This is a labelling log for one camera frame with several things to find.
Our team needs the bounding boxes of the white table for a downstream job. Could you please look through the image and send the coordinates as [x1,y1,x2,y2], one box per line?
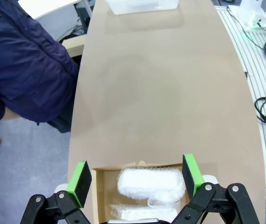
[33,0,95,58]

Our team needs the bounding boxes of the person in navy jacket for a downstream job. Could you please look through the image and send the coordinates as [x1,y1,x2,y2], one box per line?
[0,0,80,125]

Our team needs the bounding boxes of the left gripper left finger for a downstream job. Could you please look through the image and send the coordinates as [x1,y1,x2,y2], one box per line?
[20,161,95,224]

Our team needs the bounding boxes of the bubble clock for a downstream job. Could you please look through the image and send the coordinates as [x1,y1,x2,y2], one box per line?
[109,202,182,222]
[117,167,186,204]

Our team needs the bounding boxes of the open brown cardboard box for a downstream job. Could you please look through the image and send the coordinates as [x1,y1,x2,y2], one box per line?
[91,160,194,224]

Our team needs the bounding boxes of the person black trousers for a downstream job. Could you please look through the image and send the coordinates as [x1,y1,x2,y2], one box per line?
[46,109,74,134]

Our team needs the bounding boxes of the slotted aluminium base plate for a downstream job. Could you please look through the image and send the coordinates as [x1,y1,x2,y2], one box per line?
[213,0,266,199]

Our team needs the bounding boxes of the clear plastic container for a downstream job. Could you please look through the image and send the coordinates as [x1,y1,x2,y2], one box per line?
[106,0,180,15]

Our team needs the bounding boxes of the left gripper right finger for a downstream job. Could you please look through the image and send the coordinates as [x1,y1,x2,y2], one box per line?
[172,153,261,224]

